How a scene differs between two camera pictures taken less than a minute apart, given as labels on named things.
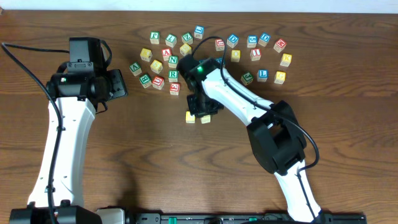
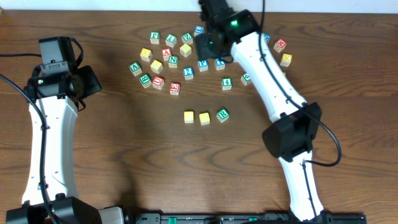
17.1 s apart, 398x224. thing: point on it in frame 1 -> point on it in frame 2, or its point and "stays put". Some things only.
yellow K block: x=286 y=60 stays put
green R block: x=173 y=76 -> x=222 y=115
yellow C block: x=189 y=119 stays put
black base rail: x=246 y=218 stays put
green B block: x=145 y=81 stays put
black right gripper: x=204 y=106 -> x=204 y=15
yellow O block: x=206 y=119 stays put
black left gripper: x=117 y=82 -> x=56 y=68
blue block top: x=198 y=32 stays put
